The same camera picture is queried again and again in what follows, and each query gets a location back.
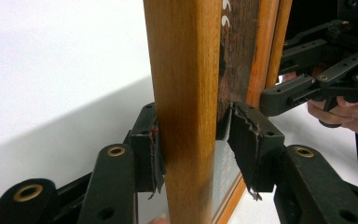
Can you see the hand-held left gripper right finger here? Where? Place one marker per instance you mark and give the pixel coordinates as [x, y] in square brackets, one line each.
[254, 146]

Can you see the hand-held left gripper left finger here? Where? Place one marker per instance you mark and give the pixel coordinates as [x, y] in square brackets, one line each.
[143, 146]

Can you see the wooden picture frame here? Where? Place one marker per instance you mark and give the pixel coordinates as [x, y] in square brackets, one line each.
[186, 93]

